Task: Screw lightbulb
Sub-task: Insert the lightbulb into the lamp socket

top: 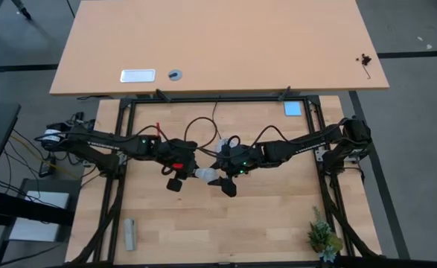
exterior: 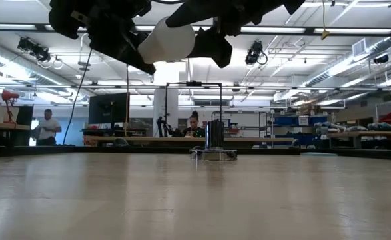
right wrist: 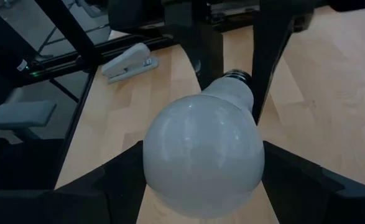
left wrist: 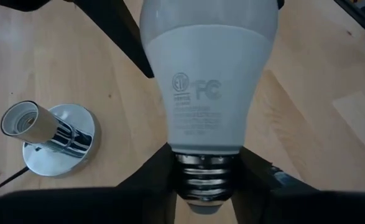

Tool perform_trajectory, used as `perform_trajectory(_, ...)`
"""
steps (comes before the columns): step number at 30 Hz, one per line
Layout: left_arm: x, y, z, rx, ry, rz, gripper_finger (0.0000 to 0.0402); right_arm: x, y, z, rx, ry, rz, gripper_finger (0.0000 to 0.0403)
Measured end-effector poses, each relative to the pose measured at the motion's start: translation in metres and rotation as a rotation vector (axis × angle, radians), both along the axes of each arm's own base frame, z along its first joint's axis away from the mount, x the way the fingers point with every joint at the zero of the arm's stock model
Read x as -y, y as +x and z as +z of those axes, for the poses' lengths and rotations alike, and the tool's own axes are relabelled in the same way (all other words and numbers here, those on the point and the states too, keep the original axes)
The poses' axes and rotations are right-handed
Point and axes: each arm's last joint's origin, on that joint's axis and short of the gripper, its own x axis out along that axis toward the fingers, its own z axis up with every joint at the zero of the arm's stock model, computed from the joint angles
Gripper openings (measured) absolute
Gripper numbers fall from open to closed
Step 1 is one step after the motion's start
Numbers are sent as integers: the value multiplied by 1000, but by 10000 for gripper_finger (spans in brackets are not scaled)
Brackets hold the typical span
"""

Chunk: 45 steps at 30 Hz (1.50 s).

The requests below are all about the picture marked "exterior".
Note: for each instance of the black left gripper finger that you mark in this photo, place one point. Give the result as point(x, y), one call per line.
point(122, 46)

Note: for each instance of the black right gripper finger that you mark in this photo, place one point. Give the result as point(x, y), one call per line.
point(215, 46)
point(195, 13)

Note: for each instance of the white lightbulb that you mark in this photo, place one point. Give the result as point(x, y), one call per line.
point(168, 43)

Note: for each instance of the chrome lamp socket base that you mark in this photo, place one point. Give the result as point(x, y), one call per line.
point(214, 135)

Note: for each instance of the small black background robot arm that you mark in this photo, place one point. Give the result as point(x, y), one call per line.
point(162, 126)

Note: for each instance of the black computer monitor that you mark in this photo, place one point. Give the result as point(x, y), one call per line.
point(108, 108)

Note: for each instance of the yellow hanging power plug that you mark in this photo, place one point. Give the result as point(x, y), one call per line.
point(325, 34)

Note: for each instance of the person seated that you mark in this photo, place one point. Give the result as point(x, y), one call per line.
point(193, 131)

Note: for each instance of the long wooden workbench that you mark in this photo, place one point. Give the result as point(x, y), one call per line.
point(148, 138)

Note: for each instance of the blue storage bins row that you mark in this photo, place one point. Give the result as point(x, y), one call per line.
point(285, 120)

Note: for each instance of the person standing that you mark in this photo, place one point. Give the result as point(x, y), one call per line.
point(48, 128)

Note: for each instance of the white ceiling air vent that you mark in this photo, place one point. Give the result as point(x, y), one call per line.
point(359, 47)

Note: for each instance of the black cabinet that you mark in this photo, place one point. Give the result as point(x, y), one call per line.
point(25, 116)

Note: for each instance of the red desk lamp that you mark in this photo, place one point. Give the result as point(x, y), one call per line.
point(8, 96)

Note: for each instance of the black table border strip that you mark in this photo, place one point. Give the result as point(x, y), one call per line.
point(48, 150)

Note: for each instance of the blue storage crate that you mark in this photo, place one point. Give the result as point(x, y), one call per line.
point(310, 139)

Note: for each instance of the wrapped grey bundle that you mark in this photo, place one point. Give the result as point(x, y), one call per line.
point(328, 126)
point(383, 126)

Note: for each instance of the black ceiling speaker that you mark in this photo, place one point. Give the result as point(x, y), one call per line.
point(381, 59)

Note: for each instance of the wooden workbench with lamp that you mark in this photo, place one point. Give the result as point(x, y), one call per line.
point(2, 125)

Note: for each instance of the teal flat object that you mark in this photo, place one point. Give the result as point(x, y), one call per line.
point(318, 154)

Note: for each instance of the wooden workbench with bundles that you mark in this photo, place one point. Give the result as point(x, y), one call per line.
point(381, 134)

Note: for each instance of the black ceiling-mounted camera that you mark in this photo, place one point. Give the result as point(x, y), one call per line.
point(35, 50)
point(253, 53)

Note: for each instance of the silver ceiling air duct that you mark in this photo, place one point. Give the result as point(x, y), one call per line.
point(345, 65)

